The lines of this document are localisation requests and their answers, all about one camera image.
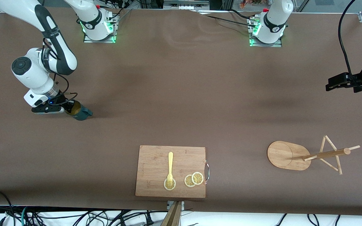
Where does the brown table cloth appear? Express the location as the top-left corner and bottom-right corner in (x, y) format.
(0, 6), (362, 217)

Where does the wooden post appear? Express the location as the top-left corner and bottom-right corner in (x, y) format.
(161, 201), (183, 226)

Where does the yellow plastic fork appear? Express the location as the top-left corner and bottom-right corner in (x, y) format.
(167, 152), (174, 188)

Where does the grey power strip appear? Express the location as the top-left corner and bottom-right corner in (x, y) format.
(164, 0), (210, 10)

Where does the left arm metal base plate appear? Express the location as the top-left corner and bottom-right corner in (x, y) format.
(247, 17), (282, 47)

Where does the wooden mug rack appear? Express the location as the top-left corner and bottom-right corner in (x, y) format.
(267, 135), (361, 175)

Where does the bamboo cutting board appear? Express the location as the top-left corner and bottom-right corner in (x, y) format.
(135, 145), (206, 198)

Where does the lemon slice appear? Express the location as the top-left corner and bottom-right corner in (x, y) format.
(163, 178), (176, 191)
(184, 174), (197, 188)
(191, 172), (204, 185)

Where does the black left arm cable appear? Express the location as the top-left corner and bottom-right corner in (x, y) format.
(338, 0), (356, 76)

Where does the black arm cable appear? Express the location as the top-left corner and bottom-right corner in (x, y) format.
(42, 37), (79, 105)
(338, 0), (356, 76)

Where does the teal ribbed mug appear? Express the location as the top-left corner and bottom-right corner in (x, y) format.
(64, 100), (93, 121)

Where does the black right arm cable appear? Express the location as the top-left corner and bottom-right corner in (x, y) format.
(42, 37), (79, 105)

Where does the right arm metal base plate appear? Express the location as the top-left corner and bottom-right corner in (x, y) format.
(84, 14), (119, 43)

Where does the black cable to base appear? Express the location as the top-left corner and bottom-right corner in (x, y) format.
(200, 9), (258, 29)

